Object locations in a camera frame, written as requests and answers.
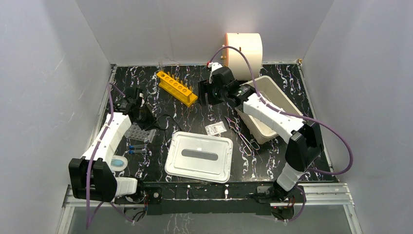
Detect black ring with rod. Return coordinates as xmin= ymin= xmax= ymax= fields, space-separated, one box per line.
xmin=154 ymin=115 xmax=184 ymax=151

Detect yellow test tube rack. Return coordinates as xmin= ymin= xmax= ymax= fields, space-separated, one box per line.
xmin=156 ymin=71 xmax=198 ymax=107

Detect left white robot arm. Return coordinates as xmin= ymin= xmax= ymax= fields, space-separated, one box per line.
xmin=68 ymin=87 xmax=157 ymax=203

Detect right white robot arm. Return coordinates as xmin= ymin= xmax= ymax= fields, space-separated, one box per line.
xmin=198 ymin=62 xmax=323 ymax=202

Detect clear well plate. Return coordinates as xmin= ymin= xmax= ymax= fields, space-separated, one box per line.
xmin=124 ymin=124 xmax=156 ymax=143

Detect blue capped tube upper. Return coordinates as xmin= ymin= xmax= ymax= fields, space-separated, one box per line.
xmin=129 ymin=144 xmax=146 ymax=150

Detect blue capped tube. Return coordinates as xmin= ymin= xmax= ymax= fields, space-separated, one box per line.
xmin=129 ymin=144 xmax=146 ymax=150
xmin=128 ymin=149 xmax=147 ymax=154

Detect blue capped tube lower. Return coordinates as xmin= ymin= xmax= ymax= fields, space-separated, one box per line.
xmin=128 ymin=149 xmax=147 ymax=154

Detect small clear plastic bag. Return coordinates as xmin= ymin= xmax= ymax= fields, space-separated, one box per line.
xmin=205 ymin=121 xmax=227 ymax=136

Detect beige plastic bin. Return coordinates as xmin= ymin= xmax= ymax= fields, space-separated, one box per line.
xmin=235 ymin=76 xmax=305 ymax=144

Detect blue petri dish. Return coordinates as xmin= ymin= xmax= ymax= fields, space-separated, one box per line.
xmin=109 ymin=156 xmax=128 ymax=172

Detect cream cylindrical device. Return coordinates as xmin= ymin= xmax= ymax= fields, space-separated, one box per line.
xmin=221 ymin=33 xmax=263 ymax=81

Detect metal crucible tongs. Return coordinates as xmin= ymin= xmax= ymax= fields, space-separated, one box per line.
xmin=225 ymin=117 xmax=260 ymax=156

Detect white bin lid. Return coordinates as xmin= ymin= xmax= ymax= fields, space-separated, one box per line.
xmin=165 ymin=131 xmax=233 ymax=183

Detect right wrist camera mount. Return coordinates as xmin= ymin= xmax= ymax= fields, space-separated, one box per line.
xmin=207 ymin=62 xmax=223 ymax=83

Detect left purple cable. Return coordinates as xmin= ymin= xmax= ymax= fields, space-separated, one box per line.
xmin=85 ymin=82 xmax=136 ymax=229

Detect purple cable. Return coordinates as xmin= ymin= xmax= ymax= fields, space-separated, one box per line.
xmin=85 ymin=82 xmax=136 ymax=229
xmin=208 ymin=46 xmax=354 ymax=176

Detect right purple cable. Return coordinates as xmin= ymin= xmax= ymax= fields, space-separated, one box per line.
xmin=208 ymin=46 xmax=354 ymax=176

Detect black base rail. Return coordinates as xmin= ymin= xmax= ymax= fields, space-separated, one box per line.
xmin=115 ymin=181 xmax=304 ymax=217

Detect aluminium frame rail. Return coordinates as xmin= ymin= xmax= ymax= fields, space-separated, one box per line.
xmin=63 ymin=182 xmax=355 ymax=208

